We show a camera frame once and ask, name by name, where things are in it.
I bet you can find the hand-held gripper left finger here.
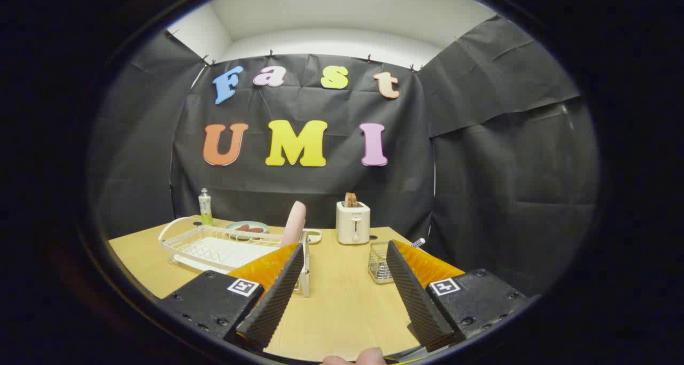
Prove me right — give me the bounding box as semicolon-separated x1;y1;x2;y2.
159;242;305;353

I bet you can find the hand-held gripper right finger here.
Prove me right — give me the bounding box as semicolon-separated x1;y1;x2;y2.
386;240;530;353

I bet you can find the metal wire basket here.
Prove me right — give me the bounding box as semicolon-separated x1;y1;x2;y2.
368;241;396;284

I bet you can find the white wire dish rack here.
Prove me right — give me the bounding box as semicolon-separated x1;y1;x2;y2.
158;216;312;297

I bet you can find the pink plate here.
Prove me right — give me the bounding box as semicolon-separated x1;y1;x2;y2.
282;201;307;246

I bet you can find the light green plate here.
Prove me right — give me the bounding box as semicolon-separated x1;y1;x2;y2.
225;221;269;240

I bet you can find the white toaster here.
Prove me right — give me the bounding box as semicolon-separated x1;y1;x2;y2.
336;201;371;245

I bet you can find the green and white bottle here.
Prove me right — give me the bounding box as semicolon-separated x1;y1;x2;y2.
199;188;213;226

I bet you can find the black backdrop cloth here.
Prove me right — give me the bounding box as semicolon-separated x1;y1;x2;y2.
88;15;599;296

